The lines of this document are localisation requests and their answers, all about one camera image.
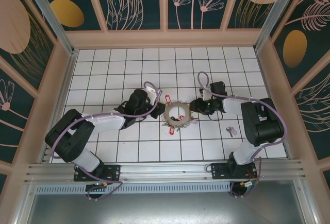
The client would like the large metal keyring with keys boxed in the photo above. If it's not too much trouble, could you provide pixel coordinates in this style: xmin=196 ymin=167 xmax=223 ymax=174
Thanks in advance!
xmin=161 ymin=94 xmax=199 ymax=136

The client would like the grey metal sheet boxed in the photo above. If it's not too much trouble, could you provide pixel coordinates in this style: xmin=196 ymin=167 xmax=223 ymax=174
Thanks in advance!
xmin=24 ymin=192 xmax=306 ymax=224

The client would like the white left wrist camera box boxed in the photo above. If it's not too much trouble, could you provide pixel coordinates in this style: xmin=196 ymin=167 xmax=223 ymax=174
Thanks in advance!
xmin=143 ymin=86 xmax=162 ymax=105

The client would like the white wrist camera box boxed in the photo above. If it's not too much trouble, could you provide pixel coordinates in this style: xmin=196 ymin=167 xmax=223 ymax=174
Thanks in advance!
xmin=200 ymin=87 xmax=213 ymax=101
xmin=143 ymin=86 xmax=162 ymax=105

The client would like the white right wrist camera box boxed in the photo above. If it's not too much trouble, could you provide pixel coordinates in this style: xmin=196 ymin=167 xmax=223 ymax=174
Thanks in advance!
xmin=200 ymin=87 xmax=213 ymax=101

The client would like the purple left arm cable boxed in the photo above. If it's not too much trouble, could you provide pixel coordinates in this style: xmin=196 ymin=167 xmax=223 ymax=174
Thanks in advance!
xmin=51 ymin=81 xmax=160 ymax=200

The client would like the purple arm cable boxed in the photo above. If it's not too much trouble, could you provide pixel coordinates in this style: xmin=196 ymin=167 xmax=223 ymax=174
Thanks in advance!
xmin=51 ymin=81 xmax=160 ymax=200
xmin=197 ymin=71 xmax=287 ymax=199

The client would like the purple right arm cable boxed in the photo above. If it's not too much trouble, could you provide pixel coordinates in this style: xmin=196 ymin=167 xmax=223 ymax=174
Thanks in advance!
xmin=197 ymin=71 xmax=287 ymax=199

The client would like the aluminium side rail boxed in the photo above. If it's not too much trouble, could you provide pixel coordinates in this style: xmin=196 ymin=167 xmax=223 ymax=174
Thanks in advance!
xmin=255 ymin=50 xmax=291 ymax=159
xmin=38 ymin=49 xmax=79 ymax=163

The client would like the aluminium mounting rail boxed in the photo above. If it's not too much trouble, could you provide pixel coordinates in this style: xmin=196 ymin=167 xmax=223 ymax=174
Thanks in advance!
xmin=24 ymin=159 xmax=308 ymax=184

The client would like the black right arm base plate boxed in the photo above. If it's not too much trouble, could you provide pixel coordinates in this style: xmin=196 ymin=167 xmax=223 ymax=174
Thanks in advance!
xmin=210 ymin=162 xmax=258 ymax=181

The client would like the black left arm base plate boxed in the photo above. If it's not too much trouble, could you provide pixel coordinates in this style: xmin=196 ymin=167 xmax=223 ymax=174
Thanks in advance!
xmin=74 ymin=164 xmax=122 ymax=182

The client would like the slotted grey cable duct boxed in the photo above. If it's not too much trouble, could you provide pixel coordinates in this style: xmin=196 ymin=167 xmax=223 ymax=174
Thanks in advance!
xmin=35 ymin=183 xmax=232 ymax=194

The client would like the aluminium frame post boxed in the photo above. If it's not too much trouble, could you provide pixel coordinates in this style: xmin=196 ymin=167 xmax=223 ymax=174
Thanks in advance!
xmin=254 ymin=0 xmax=298 ymax=53
xmin=20 ymin=0 xmax=79 ymax=56

